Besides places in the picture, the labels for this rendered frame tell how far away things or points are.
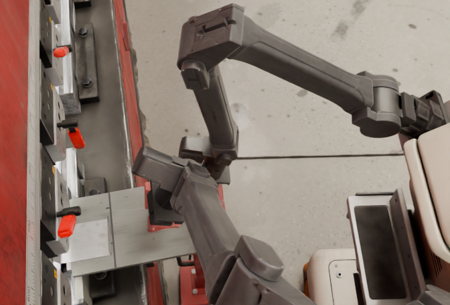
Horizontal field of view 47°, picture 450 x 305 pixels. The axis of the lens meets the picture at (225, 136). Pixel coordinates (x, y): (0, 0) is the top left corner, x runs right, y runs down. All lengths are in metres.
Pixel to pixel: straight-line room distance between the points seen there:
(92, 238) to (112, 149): 0.33
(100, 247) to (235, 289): 0.64
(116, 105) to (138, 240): 0.49
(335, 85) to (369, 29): 2.07
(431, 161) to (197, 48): 0.42
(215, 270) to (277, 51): 0.41
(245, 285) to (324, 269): 1.36
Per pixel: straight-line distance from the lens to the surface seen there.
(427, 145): 0.90
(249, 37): 0.83
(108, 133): 1.44
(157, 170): 0.93
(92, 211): 1.19
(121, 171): 1.37
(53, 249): 0.98
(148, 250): 1.13
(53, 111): 1.09
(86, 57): 1.59
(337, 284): 1.88
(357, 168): 2.43
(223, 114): 1.04
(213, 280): 0.60
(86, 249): 1.15
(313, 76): 0.91
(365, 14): 3.08
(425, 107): 1.07
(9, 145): 0.78
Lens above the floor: 2.04
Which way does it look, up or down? 56 degrees down
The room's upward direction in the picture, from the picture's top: 1 degrees counter-clockwise
